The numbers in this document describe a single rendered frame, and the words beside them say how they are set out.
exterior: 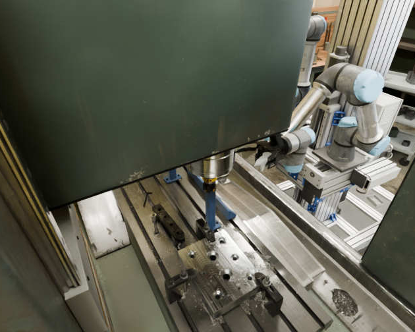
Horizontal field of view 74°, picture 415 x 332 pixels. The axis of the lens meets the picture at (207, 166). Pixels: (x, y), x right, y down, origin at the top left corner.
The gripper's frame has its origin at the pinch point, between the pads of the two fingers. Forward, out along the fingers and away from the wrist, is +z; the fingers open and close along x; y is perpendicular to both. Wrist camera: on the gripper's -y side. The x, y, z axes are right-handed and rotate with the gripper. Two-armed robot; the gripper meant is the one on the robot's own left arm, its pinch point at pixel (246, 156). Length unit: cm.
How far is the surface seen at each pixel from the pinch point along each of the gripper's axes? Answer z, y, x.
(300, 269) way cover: -28, 67, -19
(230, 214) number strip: -8.7, 45.6, 14.4
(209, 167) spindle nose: 20.5, -6.8, -6.4
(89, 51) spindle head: 48, -42, -10
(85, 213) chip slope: 49, 67, 79
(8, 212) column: 65, -25, -20
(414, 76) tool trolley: -295, 34, 57
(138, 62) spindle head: 40, -40, -10
